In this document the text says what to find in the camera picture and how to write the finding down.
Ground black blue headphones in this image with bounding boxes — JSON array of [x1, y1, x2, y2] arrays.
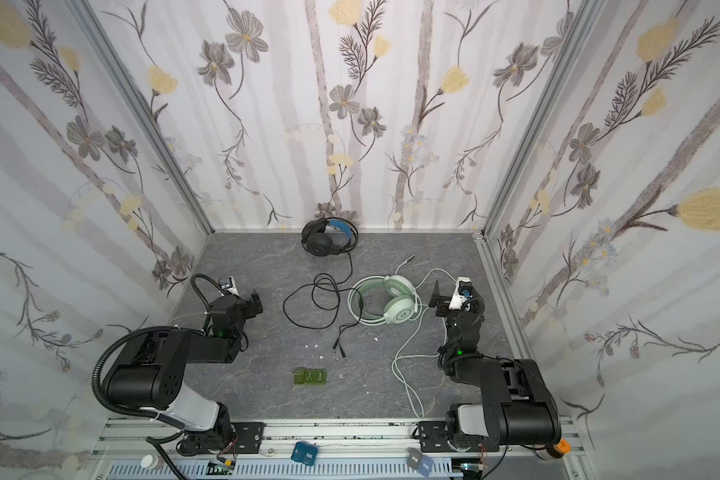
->
[[301, 217, 359, 257]]

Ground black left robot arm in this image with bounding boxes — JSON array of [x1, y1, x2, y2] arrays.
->
[[91, 274, 264, 457]]

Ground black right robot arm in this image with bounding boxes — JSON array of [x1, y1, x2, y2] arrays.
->
[[428, 278, 562, 452]]

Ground mint green headphones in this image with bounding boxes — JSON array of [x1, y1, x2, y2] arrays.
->
[[347, 274, 424, 326]]

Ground green plastic block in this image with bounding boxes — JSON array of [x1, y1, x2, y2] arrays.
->
[[293, 368, 327, 385]]

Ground grey blue tag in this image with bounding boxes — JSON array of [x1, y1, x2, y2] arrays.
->
[[406, 448, 434, 478]]

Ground small circuit board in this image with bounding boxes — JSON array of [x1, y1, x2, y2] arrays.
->
[[206, 459, 235, 476]]

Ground blue square tag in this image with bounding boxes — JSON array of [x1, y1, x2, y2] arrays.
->
[[291, 441, 319, 467]]

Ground orange emergency button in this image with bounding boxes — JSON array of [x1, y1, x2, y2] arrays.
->
[[536, 439, 572, 461]]

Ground white round cap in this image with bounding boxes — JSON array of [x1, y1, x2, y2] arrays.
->
[[140, 454, 164, 471]]

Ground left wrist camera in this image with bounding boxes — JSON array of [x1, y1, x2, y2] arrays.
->
[[217, 276, 239, 296]]

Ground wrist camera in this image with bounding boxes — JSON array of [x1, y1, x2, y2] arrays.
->
[[448, 277, 475, 310], [217, 276, 239, 296]]

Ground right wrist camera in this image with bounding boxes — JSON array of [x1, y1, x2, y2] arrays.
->
[[448, 277, 475, 310]]

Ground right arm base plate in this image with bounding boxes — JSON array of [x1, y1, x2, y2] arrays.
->
[[412, 420, 456, 453]]

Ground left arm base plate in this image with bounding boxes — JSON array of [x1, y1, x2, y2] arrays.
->
[[227, 422, 266, 455]]

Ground white cable duct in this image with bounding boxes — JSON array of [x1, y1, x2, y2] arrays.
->
[[97, 458, 463, 479]]

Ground aluminium frame rail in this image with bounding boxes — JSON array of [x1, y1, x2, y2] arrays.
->
[[81, 418, 596, 479]]

